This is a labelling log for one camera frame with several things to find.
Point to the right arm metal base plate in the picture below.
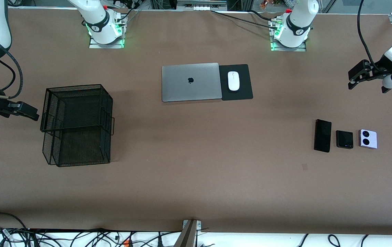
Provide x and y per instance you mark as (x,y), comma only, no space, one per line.
(106,45)

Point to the lavender flip phone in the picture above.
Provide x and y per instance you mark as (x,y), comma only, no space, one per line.
(371,139)

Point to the long black smartphone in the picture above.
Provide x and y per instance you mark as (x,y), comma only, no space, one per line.
(322,135)

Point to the small orange object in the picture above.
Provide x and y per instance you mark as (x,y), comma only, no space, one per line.
(265,4)

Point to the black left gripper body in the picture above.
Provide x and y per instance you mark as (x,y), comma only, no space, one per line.
(383,66)

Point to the black mesh two-tier organizer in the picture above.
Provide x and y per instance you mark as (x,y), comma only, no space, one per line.
(79,147)

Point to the white computer mouse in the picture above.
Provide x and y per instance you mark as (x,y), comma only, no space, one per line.
(233,81)

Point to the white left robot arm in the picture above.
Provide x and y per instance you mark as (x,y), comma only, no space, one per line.
(299,20)

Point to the aluminium camera post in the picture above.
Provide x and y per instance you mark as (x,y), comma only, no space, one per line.
(187,236)

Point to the grey metal power strip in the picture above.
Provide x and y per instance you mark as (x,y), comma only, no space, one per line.
(201,3)

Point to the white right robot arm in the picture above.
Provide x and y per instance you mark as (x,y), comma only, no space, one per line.
(96,17)

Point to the silver closed laptop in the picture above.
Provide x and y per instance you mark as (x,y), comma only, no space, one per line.
(182,89)

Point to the black mouse pad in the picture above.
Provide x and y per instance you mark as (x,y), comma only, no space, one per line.
(245,79)

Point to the black flip phone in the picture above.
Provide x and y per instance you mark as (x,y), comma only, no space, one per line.
(344,139)

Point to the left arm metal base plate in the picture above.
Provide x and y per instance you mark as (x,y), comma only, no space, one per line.
(288,49)

